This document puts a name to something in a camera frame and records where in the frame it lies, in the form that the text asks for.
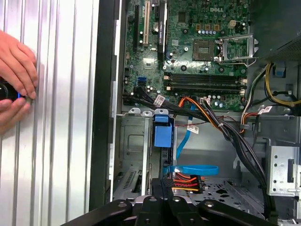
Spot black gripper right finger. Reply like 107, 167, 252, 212
163, 178, 278, 226

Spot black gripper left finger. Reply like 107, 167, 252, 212
60, 178, 166, 226

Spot coloured power wire black plug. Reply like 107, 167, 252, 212
171, 173, 206, 194

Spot blue SATA wire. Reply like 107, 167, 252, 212
164, 103, 220, 176

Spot hard disk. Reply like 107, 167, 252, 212
152, 114, 177, 179

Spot round black tool blue ring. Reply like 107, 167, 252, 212
0, 79, 27, 102

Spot metal disk bay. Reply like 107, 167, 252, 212
112, 107, 179, 198

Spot person's bare hand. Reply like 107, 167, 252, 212
0, 29, 38, 135

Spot metal optical drive cage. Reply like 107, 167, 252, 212
239, 113, 301, 226

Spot black RAM slot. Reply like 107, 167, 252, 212
164, 77, 248, 83
164, 82, 245, 89
164, 72, 243, 79
166, 86, 247, 95

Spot black PC case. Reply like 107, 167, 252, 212
89, 0, 301, 226

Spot green motherboard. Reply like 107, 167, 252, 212
122, 0, 251, 111

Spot square grey chipset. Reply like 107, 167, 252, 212
143, 57, 156, 70

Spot CPU socket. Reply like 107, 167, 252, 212
192, 39, 215, 61

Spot pale blue plastic tab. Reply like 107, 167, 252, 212
272, 61, 287, 78

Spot metal socket cover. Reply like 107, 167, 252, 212
215, 34, 259, 65

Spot black expansion slot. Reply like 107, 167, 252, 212
133, 3, 140, 54

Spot beige expansion slot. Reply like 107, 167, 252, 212
143, 1, 151, 47

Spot grey power supply unit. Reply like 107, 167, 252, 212
249, 0, 301, 62

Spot black sleeved cable bundle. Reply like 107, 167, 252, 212
122, 86, 273, 226

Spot yellow black supply wires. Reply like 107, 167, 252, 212
241, 62, 301, 111

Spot wire locking lever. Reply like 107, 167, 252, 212
217, 56, 258, 68

